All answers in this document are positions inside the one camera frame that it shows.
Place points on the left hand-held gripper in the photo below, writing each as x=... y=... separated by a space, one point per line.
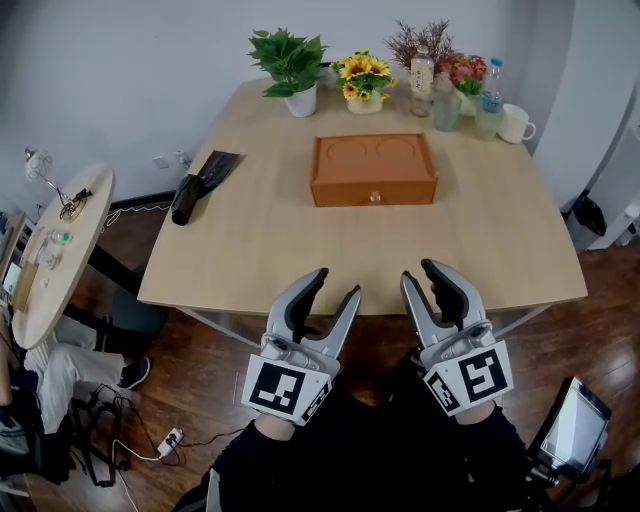
x=295 y=380

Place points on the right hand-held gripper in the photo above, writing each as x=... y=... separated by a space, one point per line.
x=470 y=375

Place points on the orange wooden drawer box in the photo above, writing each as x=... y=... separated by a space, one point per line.
x=372 y=170

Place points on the person's right forearm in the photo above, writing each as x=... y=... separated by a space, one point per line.
x=500 y=455

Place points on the person's left forearm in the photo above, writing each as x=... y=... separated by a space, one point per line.
x=235 y=465

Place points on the person's left leg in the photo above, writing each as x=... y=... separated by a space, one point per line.
x=340 y=450

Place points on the person's leg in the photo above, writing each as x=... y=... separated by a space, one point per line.
x=70 y=372
x=340 y=450
x=425 y=450

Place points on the person's right leg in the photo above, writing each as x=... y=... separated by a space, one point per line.
x=425 y=450

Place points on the bin with black bag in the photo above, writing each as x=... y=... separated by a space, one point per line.
x=587 y=220

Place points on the black folded umbrella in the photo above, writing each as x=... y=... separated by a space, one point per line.
x=185 y=199

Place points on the dark grey stool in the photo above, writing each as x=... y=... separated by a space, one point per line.
x=137 y=312

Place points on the clear drinking glass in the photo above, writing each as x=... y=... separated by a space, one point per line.
x=487 y=125

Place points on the tablet screen on stand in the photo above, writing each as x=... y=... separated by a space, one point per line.
x=575 y=430

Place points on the clear glass vase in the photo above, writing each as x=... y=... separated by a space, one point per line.
x=446 y=112

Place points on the white mug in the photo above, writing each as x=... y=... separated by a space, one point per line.
x=515 y=124

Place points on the white power strip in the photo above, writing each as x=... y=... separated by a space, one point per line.
x=170 y=442

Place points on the water bottle blue cap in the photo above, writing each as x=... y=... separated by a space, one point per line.
x=491 y=90

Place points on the tea bottle white cap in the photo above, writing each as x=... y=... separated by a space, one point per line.
x=421 y=75

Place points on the potted red flowers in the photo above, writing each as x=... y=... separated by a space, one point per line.
x=467 y=75

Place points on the potted sunflowers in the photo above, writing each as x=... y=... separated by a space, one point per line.
x=362 y=77

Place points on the round wooden side table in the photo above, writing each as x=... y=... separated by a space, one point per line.
x=80 y=250

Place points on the green potted plant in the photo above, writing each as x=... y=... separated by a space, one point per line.
x=294 y=60

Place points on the dried purple flowers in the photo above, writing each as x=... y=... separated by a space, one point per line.
x=425 y=37

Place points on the small bottle green cap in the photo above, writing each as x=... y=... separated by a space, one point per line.
x=64 y=237

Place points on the white wall socket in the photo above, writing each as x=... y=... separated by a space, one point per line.
x=181 y=156
x=160 y=162

